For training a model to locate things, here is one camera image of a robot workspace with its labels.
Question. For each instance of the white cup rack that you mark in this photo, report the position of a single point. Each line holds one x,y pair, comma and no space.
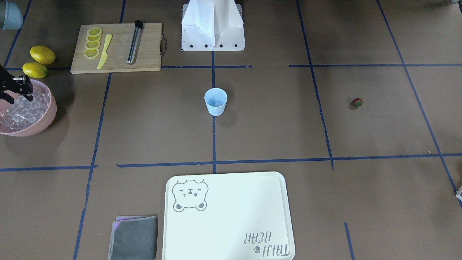
459,194

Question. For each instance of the yellow lemon near bowl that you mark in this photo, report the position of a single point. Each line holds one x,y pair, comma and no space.
35,70

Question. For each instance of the cream bear tray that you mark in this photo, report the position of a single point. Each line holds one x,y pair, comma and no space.
228,216

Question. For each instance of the pink bowl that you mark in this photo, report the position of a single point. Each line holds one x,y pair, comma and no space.
44,122

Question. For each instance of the black steel rod tool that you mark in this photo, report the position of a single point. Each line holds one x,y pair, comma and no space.
138,26

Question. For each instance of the yellow lemon near edge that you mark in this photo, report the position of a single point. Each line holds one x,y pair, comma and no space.
42,54

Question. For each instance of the pile of clear ice cubes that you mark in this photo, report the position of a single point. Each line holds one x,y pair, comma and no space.
23,113

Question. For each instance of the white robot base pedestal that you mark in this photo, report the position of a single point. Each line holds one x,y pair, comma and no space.
212,25

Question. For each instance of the light blue cup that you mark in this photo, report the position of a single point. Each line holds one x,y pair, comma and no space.
215,94

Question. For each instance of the red strawberry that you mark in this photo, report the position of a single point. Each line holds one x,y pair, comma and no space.
357,102

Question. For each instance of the grey folded cloth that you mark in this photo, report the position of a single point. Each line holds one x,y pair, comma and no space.
133,238

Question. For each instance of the yellow plastic knife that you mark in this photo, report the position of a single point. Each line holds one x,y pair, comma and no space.
104,54

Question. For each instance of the clear ice cube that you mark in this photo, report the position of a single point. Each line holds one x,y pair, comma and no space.
217,103

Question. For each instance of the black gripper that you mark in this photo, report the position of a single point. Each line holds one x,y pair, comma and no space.
8,83

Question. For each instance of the lemon slice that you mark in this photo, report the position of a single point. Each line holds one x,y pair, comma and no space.
93,32
93,38
92,45
91,53

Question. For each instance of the wooden cutting board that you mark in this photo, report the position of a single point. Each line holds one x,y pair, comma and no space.
151,47

